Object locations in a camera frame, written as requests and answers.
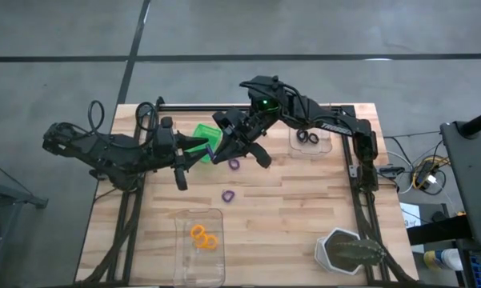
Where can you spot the black round pole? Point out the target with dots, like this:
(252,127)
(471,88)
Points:
(480,120)

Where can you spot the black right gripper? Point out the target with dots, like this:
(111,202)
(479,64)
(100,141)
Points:
(244,128)

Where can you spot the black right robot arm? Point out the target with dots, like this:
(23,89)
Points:
(332,122)

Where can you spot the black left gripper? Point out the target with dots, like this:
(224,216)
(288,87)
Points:
(168,160)

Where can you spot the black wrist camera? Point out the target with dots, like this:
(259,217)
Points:
(166,142)
(235,125)

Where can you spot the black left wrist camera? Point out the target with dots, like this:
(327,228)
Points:
(166,142)

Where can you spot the dark grey monitor back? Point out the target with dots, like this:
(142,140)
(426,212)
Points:
(472,180)

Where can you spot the black shelf bar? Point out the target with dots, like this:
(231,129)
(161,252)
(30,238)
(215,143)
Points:
(436,232)

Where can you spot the white paper sheet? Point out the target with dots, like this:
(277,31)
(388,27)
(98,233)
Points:
(410,214)

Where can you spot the small clear plastic bin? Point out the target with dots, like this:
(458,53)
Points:
(324,148)

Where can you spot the green plastic basket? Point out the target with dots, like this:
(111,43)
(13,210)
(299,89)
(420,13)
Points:
(208,134)

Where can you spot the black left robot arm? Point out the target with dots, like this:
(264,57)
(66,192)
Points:
(104,148)

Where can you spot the dark metal stand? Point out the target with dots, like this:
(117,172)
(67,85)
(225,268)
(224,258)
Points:
(8,192)

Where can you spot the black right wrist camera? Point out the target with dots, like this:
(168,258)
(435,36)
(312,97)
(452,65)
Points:
(235,125)

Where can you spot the green cactus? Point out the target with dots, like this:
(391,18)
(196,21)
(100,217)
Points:
(360,252)

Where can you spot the black power strip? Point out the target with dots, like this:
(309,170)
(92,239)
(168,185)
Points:
(426,172)

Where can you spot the white hexagonal plant pot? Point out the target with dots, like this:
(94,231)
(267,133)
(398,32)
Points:
(322,260)

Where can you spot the black power brick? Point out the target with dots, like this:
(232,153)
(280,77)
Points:
(390,172)

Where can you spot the white plastic bottle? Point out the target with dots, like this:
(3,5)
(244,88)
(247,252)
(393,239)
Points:
(444,259)

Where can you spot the large clear plastic bin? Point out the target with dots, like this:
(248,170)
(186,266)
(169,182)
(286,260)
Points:
(200,268)

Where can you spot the silver corner bracket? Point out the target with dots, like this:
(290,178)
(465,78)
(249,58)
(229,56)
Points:
(354,171)

